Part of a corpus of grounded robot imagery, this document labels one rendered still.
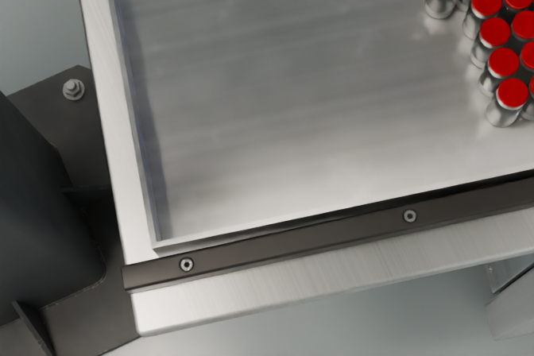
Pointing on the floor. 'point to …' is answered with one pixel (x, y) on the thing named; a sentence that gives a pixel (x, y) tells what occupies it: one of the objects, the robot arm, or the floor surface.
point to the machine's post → (512, 309)
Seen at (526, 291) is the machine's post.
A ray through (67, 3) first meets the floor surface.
